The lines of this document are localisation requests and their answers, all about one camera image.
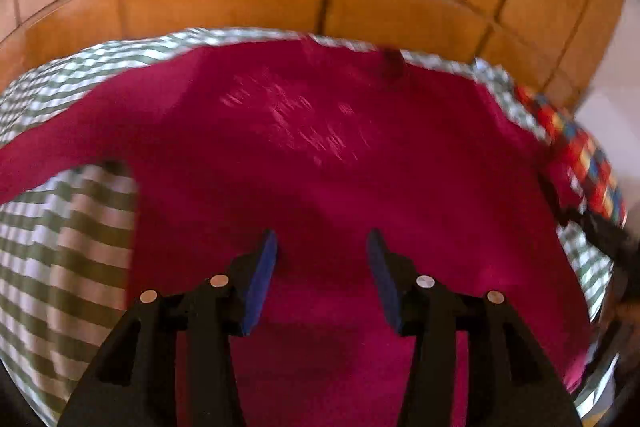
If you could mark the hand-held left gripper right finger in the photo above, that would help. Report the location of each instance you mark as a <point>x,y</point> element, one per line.
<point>385,287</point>

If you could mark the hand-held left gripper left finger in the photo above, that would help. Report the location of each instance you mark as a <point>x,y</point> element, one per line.
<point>260,287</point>

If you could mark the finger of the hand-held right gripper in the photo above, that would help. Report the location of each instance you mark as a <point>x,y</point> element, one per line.
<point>552,197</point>

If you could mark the crimson shirt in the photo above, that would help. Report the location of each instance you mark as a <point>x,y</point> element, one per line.
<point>325,157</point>

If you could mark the multicoloured checked cloth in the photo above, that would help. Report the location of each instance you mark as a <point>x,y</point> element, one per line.
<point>585,157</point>

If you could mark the green white checked bedsheet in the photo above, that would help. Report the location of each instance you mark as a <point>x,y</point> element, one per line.
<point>50,282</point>

